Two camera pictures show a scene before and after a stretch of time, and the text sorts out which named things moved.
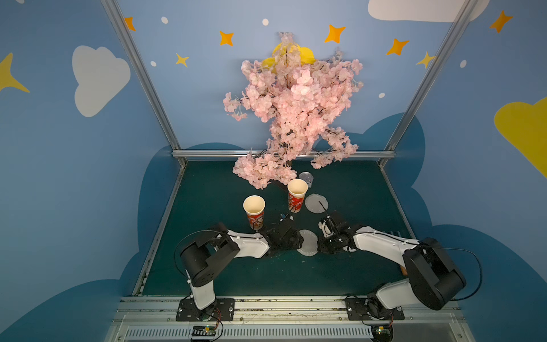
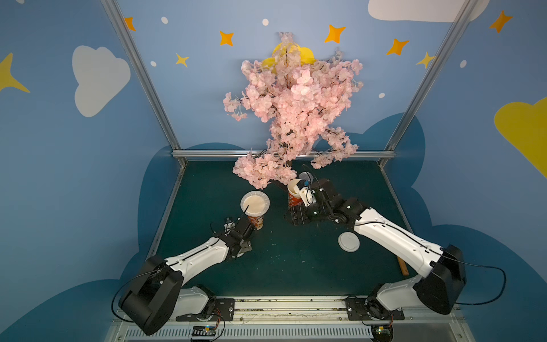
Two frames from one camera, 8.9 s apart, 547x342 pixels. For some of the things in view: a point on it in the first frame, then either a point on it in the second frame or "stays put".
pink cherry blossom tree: [299, 100] stays put
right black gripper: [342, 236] to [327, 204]
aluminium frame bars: [179, 154] stays put
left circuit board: [203, 332] stays put
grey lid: [310, 244] to [255, 203]
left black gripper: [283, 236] to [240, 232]
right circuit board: [382, 333] stays put
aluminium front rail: [290, 321] stays put
